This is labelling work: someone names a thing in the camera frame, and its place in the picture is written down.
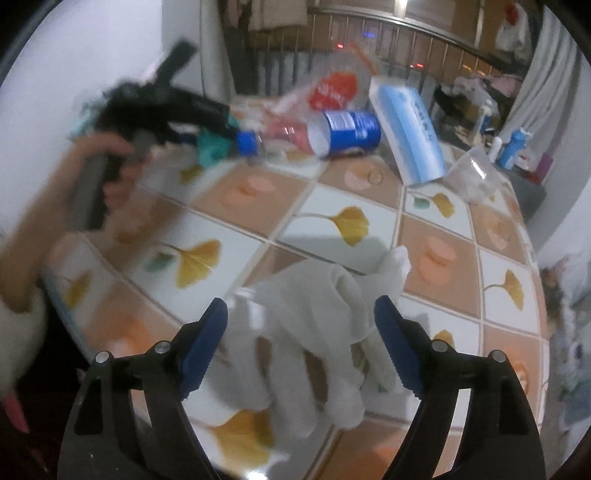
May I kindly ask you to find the white bottle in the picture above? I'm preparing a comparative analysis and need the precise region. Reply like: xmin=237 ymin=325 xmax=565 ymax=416
xmin=475 ymin=100 xmax=494 ymax=135

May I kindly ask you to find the white tissue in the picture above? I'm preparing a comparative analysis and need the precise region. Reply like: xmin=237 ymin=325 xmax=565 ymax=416
xmin=205 ymin=246 xmax=411 ymax=439

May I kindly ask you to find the patterned floral tablecloth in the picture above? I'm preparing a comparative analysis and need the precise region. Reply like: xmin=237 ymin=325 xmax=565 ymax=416
xmin=45 ymin=143 xmax=549 ymax=479

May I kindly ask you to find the red white plastic bag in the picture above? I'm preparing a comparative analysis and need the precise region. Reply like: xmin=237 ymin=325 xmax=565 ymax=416
xmin=270 ymin=43 xmax=381 ymax=118

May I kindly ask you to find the grey curtain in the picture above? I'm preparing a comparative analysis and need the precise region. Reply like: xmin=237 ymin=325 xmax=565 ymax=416
xmin=500 ymin=7 xmax=582 ymax=149

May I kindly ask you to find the person's left hand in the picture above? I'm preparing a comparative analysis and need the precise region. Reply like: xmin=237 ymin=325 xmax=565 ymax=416
xmin=70 ymin=130 xmax=154 ymax=218

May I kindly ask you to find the person's left forearm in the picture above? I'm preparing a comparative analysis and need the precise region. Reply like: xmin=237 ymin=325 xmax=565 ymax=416
xmin=0 ymin=147 xmax=112 ymax=315

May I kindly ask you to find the clear plastic cup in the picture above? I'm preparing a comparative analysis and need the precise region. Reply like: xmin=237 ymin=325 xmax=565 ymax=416
xmin=443 ymin=147 xmax=501 ymax=205

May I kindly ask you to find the blue white tissue box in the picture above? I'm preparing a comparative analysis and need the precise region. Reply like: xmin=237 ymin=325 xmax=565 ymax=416
xmin=369 ymin=76 xmax=447 ymax=186

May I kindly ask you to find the blue detergent bottle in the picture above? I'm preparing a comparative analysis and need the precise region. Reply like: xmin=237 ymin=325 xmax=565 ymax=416
xmin=497 ymin=128 xmax=531 ymax=170

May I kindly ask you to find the plastic bottle blue label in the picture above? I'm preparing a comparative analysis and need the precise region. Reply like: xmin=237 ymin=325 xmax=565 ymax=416
xmin=235 ymin=110 xmax=382 ymax=158

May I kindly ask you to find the metal balcony railing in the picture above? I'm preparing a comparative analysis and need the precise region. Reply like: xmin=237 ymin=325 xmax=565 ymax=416
xmin=222 ymin=1 xmax=506 ymax=96

